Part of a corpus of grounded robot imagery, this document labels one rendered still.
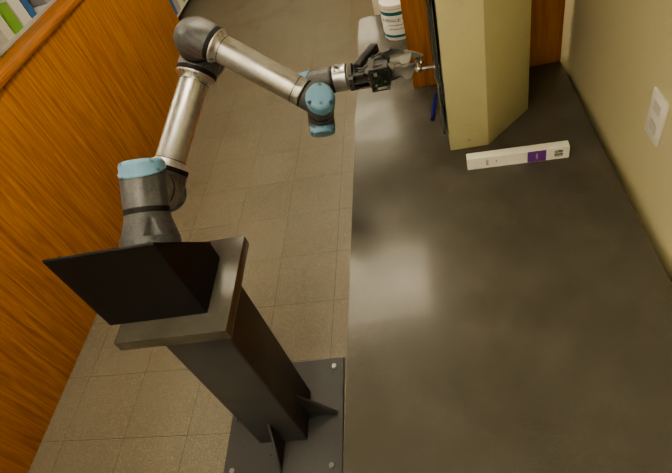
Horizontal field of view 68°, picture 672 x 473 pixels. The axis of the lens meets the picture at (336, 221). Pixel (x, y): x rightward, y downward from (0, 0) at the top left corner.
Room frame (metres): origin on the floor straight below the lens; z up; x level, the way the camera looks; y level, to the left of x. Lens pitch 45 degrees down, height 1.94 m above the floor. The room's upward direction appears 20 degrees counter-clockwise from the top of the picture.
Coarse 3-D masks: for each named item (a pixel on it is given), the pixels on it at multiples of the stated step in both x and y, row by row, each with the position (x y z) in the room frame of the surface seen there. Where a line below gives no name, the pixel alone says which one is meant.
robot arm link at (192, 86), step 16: (192, 64) 1.37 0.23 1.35; (208, 64) 1.38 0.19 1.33; (192, 80) 1.36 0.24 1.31; (208, 80) 1.37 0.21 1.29; (176, 96) 1.34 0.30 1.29; (192, 96) 1.33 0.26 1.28; (176, 112) 1.30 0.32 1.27; (192, 112) 1.30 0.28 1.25; (176, 128) 1.27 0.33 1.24; (192, 128) 1.28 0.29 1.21; (160, 144) 1.26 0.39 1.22; (176, 144) 1.24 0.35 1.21; (176, 160) 1.21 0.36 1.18; (176, 176) 1.17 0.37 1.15; (176, 192) 1.14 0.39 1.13; (176, 208) 1.16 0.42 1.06
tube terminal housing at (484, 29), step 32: (448, 0) 1.12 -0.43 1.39; (480, 0) 1.09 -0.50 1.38; (512, 0) 1.14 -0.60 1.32; (448, 32) 1.12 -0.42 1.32; (480, 32) 1.09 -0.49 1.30; (512, 32) 1.15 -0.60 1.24; (448, 64) 1.12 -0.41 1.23; (480, 64) 1.10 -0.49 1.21; (512, 64) 1.15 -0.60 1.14; (448, 96) 1.12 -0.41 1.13; (480, 96) 1.10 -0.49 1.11; (512, 96) 1.15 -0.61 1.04; (448, 128) 1.13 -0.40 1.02; (480, 128) 1.10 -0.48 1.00
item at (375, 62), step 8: (376, 56) 1.27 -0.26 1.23; (368, 64) 1.25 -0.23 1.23; (376, 64) 1.24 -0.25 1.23; (384, 64) 1.22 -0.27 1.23; (352, 72) 1.27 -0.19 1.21; (360, 72) 1.26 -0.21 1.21; (368, 72) 1.22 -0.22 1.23; (376, 72) 1.21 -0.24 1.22; (384, 72) 1.20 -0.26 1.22; (352, 80) 1.23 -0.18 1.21; (360, 80) 1.24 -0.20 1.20; (368, 80) 1.22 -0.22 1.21; (376, 80) 1.21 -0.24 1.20; (384, 80) 1.20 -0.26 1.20; (352, 88) 1.23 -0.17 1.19; (360, 88) 1.23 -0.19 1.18; (376, 88) 1.23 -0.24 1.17
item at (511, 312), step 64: (384, 128) 1.34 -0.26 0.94; (512, 128) 1.12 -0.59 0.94; (576, 128) 1.03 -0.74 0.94; (384, 192) 1.05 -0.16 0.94; (448, 192) 0.96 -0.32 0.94; (512, 192) 0.88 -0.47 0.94; (576, 192) 0.81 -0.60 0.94; (384, 256) 0.83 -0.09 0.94; (448, 256) 0.76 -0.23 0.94; (512, 256) 0.69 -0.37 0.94; (576, 256) 0.63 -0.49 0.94; (640, 256) 0.57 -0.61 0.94; (384, 320) 0.65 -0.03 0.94; (448, 320) 0.59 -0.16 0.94; (512, 320) 0.54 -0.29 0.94; (576, 320) 0.49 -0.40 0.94; (640, 320) 0.44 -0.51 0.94; (384, 384) 0.50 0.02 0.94; (448, 384) 0.45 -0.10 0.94; (512, 384) 0.41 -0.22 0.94; (576, 384) 0.36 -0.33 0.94; (640, 384) 0.32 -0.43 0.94; (384, 448) 0.37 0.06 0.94; (448, 448) 0.33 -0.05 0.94; (512, 448) 0.30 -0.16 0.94; (576, 448) 0.26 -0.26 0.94; (640, 448) 0.23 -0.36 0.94
